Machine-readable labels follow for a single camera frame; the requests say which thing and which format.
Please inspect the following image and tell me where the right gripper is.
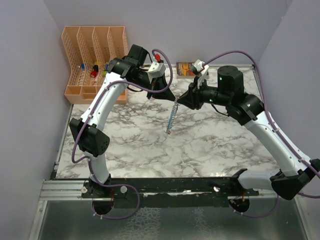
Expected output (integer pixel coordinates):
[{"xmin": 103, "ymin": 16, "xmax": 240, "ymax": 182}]
[{"xmin": 177, "ymin": 76, "xmax": 230, "ymax": 110}]

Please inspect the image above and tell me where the metal keyring holder blue handle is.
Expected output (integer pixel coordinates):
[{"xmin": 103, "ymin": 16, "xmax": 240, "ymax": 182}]
[{"xmin": 166, "ymin": 97, "xmax": 179, "ymax": 132}]

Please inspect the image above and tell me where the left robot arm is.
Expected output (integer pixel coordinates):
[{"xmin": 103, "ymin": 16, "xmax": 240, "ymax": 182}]
[{"xmin": 69, "ymin": 44, "xmax": 176, "ymax": 198}]

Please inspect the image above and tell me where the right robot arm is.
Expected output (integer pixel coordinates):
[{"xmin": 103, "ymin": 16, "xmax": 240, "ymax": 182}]
[{"xmin": 177, "ymin": 65, "xmax": 320, "ymax": 200}]

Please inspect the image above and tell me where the brown book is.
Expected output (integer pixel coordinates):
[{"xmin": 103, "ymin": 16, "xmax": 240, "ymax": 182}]
[{"xmin": 176, "ymin": 62, "xmax": 196, "ymax": 79}]

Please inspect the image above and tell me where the red round bottle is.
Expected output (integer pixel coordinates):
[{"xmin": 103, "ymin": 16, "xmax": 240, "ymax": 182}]
[{"xmin": 90, "ymin": 70, "xmax": 98, "ymax": 78}]

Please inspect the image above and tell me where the orange plastic file organizer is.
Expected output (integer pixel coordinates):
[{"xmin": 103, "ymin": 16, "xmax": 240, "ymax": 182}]
[{"xmin": 61, "ymin": 26, "xmax": 129, "ymax": 105}]

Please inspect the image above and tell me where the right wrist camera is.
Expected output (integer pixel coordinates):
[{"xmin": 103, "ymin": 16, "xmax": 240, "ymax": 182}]
[{"xmin": 191, "ymin": 59, "xmax": 209, "ymax": 89}]

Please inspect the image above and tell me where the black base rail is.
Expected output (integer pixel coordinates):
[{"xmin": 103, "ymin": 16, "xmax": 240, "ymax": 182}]
[{"xmin": 49, "ymin": 162, "xmax": 263, "ymax": 208}]

